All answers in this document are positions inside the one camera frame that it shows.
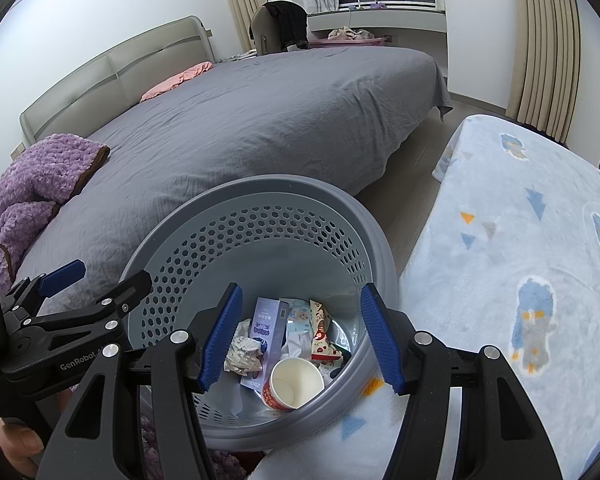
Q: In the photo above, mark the beige clothes pile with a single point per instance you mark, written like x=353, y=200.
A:
x=342, y=35

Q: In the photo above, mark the long beige snack wrapper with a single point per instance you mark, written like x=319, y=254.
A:
x=322, y=340

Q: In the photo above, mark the pink basket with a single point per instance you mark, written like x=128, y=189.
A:
x=360, y=43

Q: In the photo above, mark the white tissue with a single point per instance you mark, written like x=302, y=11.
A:
x=297, y=349

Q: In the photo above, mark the blue wet wipe packet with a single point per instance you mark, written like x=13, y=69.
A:
x=297, y=317

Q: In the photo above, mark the person's purple fuzzy clothing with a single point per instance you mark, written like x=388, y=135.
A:
x=225, y=465

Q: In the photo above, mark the purple rabbit print box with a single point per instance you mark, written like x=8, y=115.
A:
x=267, y=325

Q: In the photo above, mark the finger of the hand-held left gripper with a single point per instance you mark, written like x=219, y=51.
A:
x=105, y=310
x=62, y=272

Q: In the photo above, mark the purple fuzzy blanket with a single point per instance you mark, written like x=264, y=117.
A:
x=45, y=170

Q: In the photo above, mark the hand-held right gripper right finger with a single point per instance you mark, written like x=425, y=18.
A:
x=380, y=340

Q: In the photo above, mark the wide beige curtain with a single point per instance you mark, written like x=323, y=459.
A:
x=540, y=50

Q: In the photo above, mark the beige chair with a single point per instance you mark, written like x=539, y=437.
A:
x=260, y=32

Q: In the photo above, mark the person's left hand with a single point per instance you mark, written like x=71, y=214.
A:
x=20, y=442

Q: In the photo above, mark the black clothing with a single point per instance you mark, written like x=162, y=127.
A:
x=287, y=20

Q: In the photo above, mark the white paper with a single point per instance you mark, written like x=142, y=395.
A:
x=242, y=352

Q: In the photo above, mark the beige headboard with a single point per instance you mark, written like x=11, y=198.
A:
x=105, y=75

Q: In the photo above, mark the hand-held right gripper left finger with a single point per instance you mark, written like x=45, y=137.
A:
x=222, y=340

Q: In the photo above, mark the grey perforated basket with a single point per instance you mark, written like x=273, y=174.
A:
x=230, y=240

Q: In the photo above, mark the pink pillow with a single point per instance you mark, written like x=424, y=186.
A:
x=175, y=82

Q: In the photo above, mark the white window desk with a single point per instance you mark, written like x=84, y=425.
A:
x=415, y=22

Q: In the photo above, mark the bed with grey sheet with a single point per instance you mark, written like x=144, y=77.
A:
x=230, y=125

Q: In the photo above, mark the red white paper cup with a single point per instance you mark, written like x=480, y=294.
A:
x=295, y=380

